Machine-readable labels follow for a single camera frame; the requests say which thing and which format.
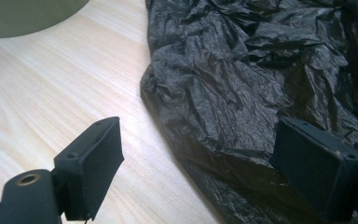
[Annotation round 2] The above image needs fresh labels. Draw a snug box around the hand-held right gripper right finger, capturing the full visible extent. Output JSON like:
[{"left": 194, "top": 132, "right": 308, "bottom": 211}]
[{"left": 268, "top": 117, "right": 358, "bottom": 222}]

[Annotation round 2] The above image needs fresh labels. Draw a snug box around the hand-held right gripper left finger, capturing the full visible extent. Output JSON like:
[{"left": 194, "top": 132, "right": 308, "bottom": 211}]
[{"left": 53, "top": 116, "right": 126, "bottom": 221}]

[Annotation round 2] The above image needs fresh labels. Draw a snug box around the black plastic garbage bag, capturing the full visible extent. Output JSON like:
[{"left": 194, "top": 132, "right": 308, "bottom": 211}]
[{"left": 140, "top": 0, "right": 358, "bottom": 224}]

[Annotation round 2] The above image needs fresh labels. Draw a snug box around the olive green trash bin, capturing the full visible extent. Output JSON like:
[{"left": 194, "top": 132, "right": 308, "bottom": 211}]
[{"left": 0, "top": 0, "right": 90, "bottom": 39}]

